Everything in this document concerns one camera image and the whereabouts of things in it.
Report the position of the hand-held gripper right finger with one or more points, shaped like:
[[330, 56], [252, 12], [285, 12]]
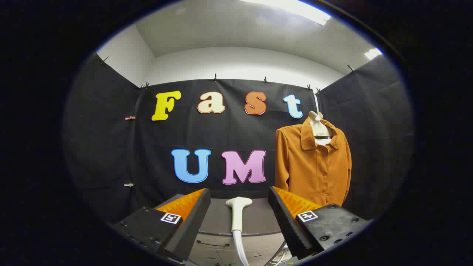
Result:
[[286, 225]]

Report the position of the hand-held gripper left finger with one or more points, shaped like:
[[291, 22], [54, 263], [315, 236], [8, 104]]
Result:
[[194, 225]]

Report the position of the white garment steamer head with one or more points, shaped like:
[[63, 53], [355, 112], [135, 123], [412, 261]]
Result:
[[238, 210]]

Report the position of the orange button-up shirt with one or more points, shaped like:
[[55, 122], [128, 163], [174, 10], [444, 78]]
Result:
[[310, 170]]

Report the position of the white plastic clothes hanger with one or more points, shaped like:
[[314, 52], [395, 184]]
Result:
[[318, 127]]

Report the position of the grey cabinet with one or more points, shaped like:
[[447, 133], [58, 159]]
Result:
[[255, 218]]

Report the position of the black backdrop cloth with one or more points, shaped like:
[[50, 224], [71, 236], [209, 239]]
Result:
[[229, 129]]

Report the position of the small ceiling light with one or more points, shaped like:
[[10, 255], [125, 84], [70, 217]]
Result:
[[372, 54]]

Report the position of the long ceiling light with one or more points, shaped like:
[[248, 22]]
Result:
[[295, 7]]

